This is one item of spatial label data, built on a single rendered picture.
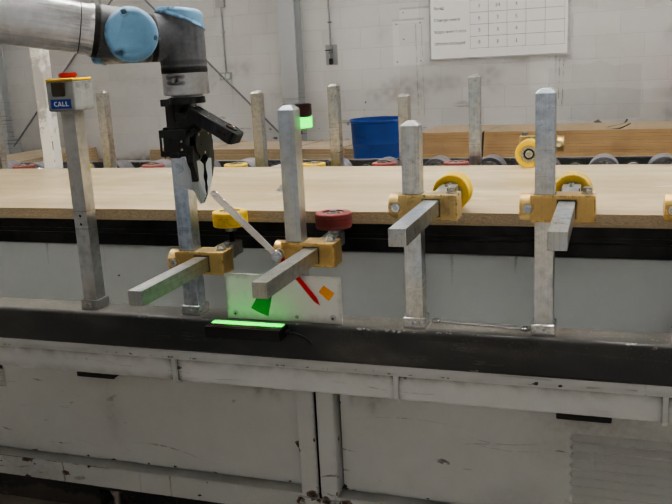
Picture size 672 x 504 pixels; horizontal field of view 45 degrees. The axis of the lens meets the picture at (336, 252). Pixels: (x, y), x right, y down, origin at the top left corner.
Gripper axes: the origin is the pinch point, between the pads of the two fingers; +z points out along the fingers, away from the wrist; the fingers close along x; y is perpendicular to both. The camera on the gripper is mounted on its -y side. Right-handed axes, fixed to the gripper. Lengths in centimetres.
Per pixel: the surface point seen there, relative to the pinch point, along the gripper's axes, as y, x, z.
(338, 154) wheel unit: 10, -115, 5
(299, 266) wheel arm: -21.6, 5.2, 12.4
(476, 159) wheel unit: -37, -115, 7
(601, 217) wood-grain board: -76, -24, 8
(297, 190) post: -17.7, -6.1, -0.4
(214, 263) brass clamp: 2.0, -5.4, 15.3
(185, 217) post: 8.4, -6.1, 5.5
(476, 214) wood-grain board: -51, -24, 8
